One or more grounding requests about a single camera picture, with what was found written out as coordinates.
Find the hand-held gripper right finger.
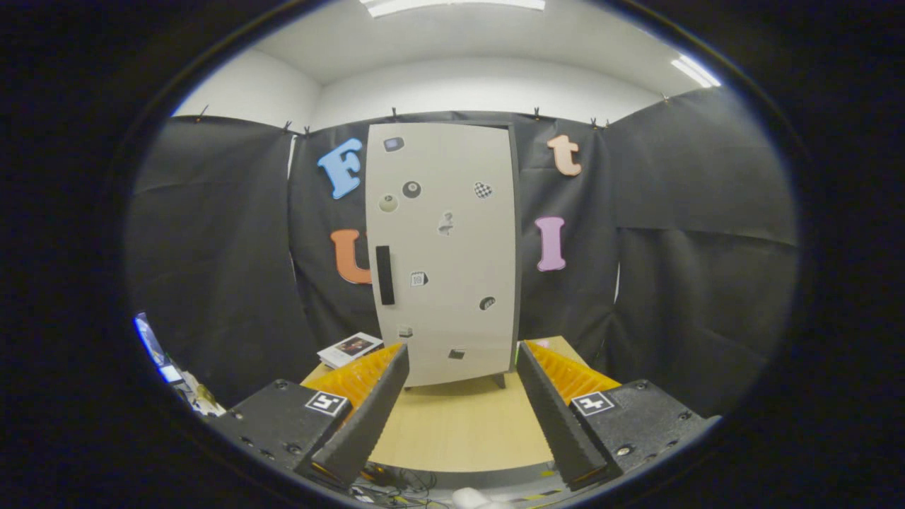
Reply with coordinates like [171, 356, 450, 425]
[516, 341, 722, 492]

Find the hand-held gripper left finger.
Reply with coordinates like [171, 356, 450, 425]
[212, 343, 411, 488]

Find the white shoe cabinet door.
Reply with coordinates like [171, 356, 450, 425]
[366, 122, 518, 387]

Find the grey shoe cabinet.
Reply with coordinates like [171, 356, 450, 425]
[366, 120, 524, 391]

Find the white book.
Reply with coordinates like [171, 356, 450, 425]
[317, 332, 384, 370]

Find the white rounded object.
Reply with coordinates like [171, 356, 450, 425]
[452, 486, 517, 509]

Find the black backdrop cloth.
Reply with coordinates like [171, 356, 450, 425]
[126, 86, 800, 418]

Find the row of black cloth clips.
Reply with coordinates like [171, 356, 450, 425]
[198, 93, 671, 135]

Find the long ceiling light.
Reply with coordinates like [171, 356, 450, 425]
[670, 55, 722, 88]
[361, 0, 547, 18]

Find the tangle of black cables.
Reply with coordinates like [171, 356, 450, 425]
[350, 463, 439, 506]

